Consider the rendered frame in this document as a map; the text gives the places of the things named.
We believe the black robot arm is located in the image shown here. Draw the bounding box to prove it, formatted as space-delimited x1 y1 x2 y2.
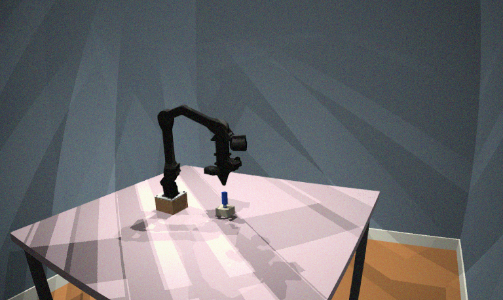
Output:
157 104 247 198

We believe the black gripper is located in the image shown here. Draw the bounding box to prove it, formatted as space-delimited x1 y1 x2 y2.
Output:
204 151 232 186

